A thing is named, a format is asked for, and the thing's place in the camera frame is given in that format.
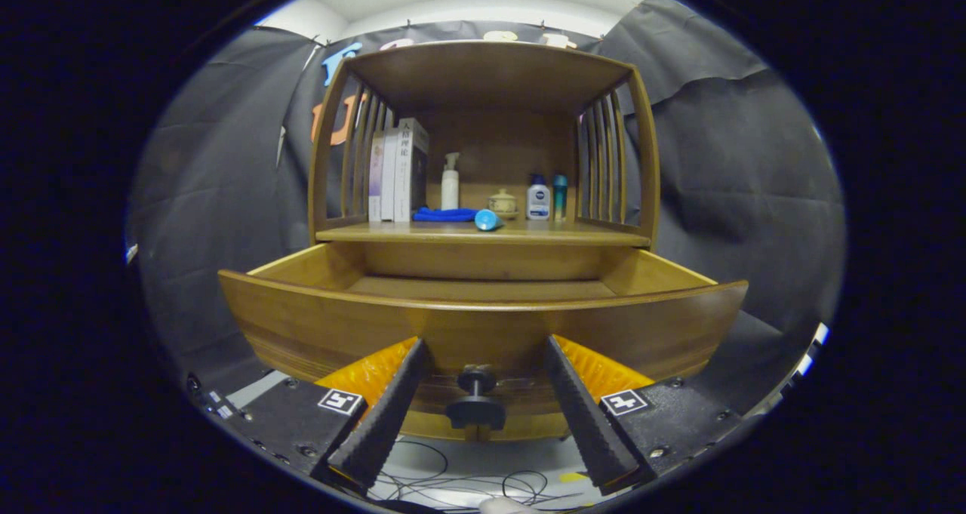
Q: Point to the pale purple book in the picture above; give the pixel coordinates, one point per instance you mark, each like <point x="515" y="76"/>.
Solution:
<point x="375" y="178"/>

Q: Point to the blue folded cloth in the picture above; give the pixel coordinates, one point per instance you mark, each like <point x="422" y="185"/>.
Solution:
<point x="441" y="215"/>

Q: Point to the beige lidded teacup with saucer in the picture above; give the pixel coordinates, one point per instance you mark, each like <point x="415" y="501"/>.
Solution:
<point x="502" y="204"/>

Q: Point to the plain white book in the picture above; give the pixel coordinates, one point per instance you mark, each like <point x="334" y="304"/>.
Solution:
<point x="389" y="178"/>

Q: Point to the wooden drawer with black knob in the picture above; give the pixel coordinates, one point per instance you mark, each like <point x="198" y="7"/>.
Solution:
<point x="490" y="333"/>

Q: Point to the brown wooden cabinet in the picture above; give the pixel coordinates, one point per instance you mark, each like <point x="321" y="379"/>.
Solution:
<point x="483" y="76"/>

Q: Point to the wooden countertop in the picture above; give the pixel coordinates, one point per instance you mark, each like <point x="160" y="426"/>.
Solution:
<point x="558" y="233"/>

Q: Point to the white pump bottle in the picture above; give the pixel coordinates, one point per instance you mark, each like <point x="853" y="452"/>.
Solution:
<point x="450" y="191"/>

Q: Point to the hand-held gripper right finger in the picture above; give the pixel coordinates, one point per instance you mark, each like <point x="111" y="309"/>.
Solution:
<point x="585" y="423"/>

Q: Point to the slim teal bottle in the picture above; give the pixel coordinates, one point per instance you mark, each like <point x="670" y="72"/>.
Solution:
<point x="560" y="197"/>

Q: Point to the white lotion bottle blue cap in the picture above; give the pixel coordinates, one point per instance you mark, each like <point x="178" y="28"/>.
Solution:
<point x="538" y="201"/>

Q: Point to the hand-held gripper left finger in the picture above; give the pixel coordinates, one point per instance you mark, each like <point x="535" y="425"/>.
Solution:
<point x="389" y="423"/>

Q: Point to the blue and white cream tube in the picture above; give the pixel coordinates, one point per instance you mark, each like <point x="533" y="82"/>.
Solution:
<point x="487" y="220"/>

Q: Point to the black floor equipment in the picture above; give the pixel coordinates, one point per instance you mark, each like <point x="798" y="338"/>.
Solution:
<point x="215" y="401"/>

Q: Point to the white book with dark cover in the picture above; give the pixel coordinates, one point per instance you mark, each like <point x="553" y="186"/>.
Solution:
<point x="407" y="170"/>

